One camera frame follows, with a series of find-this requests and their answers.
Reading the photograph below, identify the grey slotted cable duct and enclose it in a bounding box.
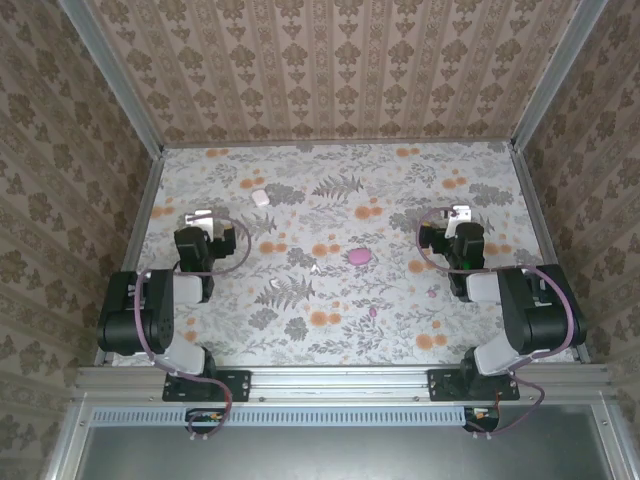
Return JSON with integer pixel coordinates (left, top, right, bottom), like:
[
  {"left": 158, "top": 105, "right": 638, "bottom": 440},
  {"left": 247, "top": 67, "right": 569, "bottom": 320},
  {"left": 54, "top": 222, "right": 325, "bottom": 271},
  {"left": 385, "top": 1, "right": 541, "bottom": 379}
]
[{"left": 91, "top": 405, "right": 469, "bottom": 428}]

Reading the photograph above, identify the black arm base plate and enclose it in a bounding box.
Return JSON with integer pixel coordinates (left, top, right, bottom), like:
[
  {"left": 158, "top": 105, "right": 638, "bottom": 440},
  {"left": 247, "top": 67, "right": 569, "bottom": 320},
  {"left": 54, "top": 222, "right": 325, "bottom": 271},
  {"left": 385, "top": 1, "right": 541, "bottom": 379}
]
[
  {"left": 427, "top": 368, "right": 520, "bottom": 403},
  {"left": 162, "top": 368, "right": 251, "bottom": 403}
]

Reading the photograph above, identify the grey metal panel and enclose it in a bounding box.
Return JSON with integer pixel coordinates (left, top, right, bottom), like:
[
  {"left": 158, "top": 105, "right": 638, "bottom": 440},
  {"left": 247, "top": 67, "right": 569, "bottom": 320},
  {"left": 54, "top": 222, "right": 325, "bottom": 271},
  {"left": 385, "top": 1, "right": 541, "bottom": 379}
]
[{"left": 74, "top": 424, "right": 619, "bottom": 480}]

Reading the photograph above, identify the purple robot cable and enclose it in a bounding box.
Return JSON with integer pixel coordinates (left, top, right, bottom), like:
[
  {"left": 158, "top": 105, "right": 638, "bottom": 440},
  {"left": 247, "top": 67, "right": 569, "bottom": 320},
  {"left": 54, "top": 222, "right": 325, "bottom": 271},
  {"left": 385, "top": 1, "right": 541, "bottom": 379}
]
[
  {"left": 133, "top": 215, "right": 252, "bottom": 444},
  {"left": 416, "top": 207, "right": 576, "bottom": 441}
]

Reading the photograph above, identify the aluminium table side rail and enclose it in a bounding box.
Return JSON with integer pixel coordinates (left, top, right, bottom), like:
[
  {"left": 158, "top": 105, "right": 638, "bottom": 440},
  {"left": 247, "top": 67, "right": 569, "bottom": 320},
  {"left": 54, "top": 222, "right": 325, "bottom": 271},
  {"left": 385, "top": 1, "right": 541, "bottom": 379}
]
[
  {"left": 94, "top": 149, "right": 165, "bottom": 369},
  {"left": 509, "top": 144, "right": 594, "bottom": 364}
]

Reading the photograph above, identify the aluminium frame post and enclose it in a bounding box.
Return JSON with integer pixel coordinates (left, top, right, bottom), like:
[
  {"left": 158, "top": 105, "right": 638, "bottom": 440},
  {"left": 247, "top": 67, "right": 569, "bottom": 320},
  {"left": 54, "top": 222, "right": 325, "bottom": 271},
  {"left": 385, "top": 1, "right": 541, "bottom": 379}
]
[
  {"left": 509, "top": 0, "right": 609, "bottom": 151},
  {"left": 58, "top": 0, "right": 166, "bottom": 157}
]

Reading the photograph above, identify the aluminium mounting rail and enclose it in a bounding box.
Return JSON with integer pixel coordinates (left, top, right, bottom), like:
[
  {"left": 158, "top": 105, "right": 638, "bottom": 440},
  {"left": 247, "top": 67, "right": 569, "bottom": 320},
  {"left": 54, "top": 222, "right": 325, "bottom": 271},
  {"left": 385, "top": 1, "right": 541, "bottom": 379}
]
[{"left": 74, "top": 364, "right": 612, "bottom": 407}]

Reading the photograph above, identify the aluminium table end rail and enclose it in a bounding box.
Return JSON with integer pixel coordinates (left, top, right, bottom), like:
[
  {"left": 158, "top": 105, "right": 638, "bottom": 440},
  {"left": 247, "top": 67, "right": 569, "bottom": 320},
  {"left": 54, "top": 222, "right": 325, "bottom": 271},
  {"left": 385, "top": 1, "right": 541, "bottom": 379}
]
[{"left": 162, "top": 138, "right": 516, "bottom": 150}]

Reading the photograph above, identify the aluminium frame bar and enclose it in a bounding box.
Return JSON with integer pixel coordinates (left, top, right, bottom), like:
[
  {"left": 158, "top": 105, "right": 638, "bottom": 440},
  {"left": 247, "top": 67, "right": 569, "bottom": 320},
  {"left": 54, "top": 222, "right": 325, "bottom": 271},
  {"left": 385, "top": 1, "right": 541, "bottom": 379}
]
[
  {"left": 42, "top": 402, "right": 94, "bottom": 480},
  {"left": 592, "top": 402, "right": 640, "bottom": 480}
]

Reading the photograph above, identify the black connector board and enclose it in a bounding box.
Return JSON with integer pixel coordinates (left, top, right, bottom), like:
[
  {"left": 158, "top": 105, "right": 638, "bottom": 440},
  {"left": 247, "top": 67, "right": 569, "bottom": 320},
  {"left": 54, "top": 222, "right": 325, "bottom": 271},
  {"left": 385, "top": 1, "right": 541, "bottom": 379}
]
[
  {"left": 462, "top": 405, "right": 501, "bottom": 433},
  {"left": 185, "top": 407, "right": 230, "bottom": 434}
]

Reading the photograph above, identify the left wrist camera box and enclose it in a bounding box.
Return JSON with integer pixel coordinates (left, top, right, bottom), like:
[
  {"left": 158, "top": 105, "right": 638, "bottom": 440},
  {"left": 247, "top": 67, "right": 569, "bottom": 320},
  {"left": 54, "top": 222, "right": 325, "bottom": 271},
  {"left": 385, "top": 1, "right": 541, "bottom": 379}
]
[{"left": 183, "top": 209, "right": 226, "bottom": 240}]

